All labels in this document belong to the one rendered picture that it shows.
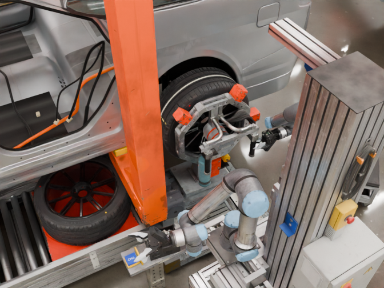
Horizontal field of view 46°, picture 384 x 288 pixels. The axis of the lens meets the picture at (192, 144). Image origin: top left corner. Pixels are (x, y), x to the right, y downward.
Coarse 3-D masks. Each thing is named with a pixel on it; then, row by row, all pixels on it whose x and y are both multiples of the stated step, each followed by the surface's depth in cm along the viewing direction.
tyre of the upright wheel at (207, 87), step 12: (192, 72) 294; (204, 72) 294; (216, 72) 297; (180, 84) 289; (192, 84) 286; (204, 84) 286; (216, 84) 285; (228, 84) 290; (168, 96) 291; (180, 96) 285; (192, 96) 281; (204, 96) 284; (168, 108) 288; (168, 120) 287; (168, 132) 291; (168, 144) 299
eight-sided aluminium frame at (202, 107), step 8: (224, 96) 287; (200, 104) 281; (208, 104) 281; (216, 104) 282; (224, 104) 285; (232, 104) 289; (240, 104) 293; (192, 112) 282; (200, 112) 279; (248, 112) 302; (192, 120) 281; (176, 128) 287; (184, 128) 283; (176, 136) 291; (184, 136) 288; (176, 144) 296; (184, 144) 293; (176, 152) 303; (184, 152) 299; (216, 152) 324; (192, 160) 309
